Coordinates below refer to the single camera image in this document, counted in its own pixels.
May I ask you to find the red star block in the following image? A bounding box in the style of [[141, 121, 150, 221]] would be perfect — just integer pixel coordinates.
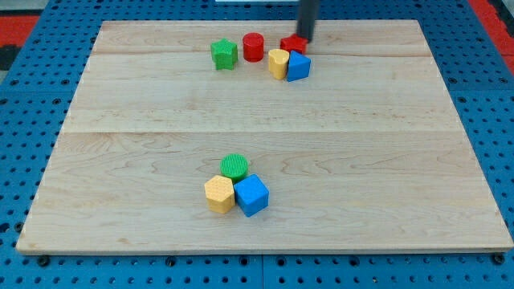
[[279, 34, 308, 55]]

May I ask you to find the green star block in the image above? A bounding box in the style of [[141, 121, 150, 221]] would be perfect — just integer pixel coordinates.
[[210, 39, 238, 70]]

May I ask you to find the green cylinder block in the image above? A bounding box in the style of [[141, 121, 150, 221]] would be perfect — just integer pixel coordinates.
[[220, 153, 248, 183]]

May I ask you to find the blue cube block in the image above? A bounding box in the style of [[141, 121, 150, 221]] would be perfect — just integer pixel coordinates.
[[234, 174, 269, 217]]

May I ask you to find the yellow hexagon block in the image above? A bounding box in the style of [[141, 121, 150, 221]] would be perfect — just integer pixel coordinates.
[[204, 175, 235, 214]]

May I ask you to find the wooden board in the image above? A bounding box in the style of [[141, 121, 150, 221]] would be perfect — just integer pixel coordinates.
[[17, 20, 513, 255]]

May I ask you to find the yellow heart block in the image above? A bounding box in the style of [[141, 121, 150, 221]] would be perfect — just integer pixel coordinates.
[[268, 49, 290, 80]]

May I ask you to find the blue triangle block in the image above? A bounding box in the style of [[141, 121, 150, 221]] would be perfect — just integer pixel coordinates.
[[287, 51, 312, 82]]

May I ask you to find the red cylinder block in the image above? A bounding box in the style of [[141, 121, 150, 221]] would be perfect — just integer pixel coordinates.
[[242, 32, 264, 63]]

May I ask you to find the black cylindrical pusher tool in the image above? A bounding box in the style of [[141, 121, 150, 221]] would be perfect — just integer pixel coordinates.
[[296, 0, 320, 43]]

